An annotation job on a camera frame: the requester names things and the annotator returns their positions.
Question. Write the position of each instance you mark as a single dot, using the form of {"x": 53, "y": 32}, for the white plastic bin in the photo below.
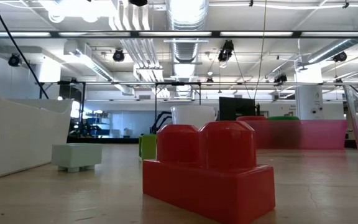
{"x": 11, "y": 140}

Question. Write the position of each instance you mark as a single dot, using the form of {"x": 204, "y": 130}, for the black background robot arm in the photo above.
{"x": 162, "y": 119}

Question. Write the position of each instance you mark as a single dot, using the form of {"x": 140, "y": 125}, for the black overhead light bar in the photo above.
{"x": 110, "y": 35}

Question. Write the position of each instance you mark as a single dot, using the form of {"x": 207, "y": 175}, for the black ceiling spotlight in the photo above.
{"x": 210, "y": 81}
{"x": 118, "y": 55}
{"x": 14, "y": 60}
{"x": 340, "y": 57}
{"x": 280, "y": 78}

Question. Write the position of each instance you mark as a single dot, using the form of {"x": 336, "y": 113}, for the white plastic cup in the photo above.
{"x": 193, "y": 115}

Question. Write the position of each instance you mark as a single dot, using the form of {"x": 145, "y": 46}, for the black monitor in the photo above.
{"x": 236, "y": 109}

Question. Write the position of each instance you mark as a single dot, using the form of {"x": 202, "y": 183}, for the green small brick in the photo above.
{"x": 148, "y": 147}

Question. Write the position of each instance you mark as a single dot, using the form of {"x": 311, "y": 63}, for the pale teal small brick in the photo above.
{"x": 76, "y": 155}

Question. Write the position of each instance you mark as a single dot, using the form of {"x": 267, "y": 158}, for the white column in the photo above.
{"x": 309, "y": 99}

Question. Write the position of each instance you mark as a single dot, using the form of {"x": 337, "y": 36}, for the red two-stud brick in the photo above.
{"x": 210, "y": 186}

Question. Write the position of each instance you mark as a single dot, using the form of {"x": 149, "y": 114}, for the pink plastic bin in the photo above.
{"x": 319, "y": 133}

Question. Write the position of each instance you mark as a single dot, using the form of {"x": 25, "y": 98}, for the silver round ceiling duct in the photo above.
{"x": 185, "y": 53}

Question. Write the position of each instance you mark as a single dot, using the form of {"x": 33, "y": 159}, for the white rectangular air duct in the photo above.
{"x": 89, "y": 62}

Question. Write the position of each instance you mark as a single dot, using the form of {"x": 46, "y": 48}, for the black hanging camera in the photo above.
{"x": 225, "y": 51}

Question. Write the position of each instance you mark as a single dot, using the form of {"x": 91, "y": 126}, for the black background frame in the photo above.
{"x": 83, "y": 93}

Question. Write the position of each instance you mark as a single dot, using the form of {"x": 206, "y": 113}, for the silver slanted ceiling duct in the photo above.
{"x": 337, "y": 46}

